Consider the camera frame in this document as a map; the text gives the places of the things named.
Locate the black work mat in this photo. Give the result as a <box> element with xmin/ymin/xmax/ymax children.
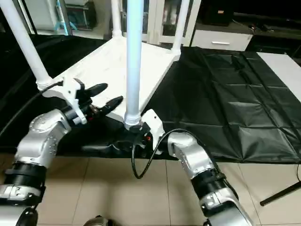
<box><xmin>0</xmin><ymin>34</ymin><xmax>301</xmax><ymax>163</ymax></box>

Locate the white plastic table leg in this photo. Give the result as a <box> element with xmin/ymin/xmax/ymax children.
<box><xmin>0</xmin><ymin>0</ymin><xmax>55</xmax><ymax>91</ymax></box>
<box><xmin>171</xmin><ymin>0</ymin><xmax>191</xmax><ymax>53</ymax></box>
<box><xmin>123</xmin><ymin>0</ymin><xmax>145</xmax><ymax>129</ymax></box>
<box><xmin>111</xmin><ymin>0</ymin><xmax>124</xmax><ymax>39</ymax></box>

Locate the black low shelf unit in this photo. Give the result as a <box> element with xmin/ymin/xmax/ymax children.
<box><xmin>198</xmin><ymin>0</ymin><xmax>301</xmax><ymax>53</ymax></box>

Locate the white glass door cabinet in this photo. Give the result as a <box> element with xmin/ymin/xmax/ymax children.
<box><xmin>141</xmin><ymin>0</ymin><xmax>203</xmax><ymax>47</ymax></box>

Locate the black metal bench leg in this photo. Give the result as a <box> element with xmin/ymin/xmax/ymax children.
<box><xmin>260</xmin><ymin>181</ymin><xmax>301</xmax><ymax>207</ymax></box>

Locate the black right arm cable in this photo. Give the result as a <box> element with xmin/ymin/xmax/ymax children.
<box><xmin>131</xmin><ymin>128</ymin><xmax>190</xmax><ymax>180</ymax></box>

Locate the white plastic table top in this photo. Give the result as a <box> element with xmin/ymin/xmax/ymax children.
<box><xmin>37</xmin><ymin>37</ymin><xmax>182</xmax><ymax>124</ymax></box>

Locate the white drawer unit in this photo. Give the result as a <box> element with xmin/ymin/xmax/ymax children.
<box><xmin>191</xmin><ymin>29</ymin><xmax>253</xmax><ymax>52</ymax></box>

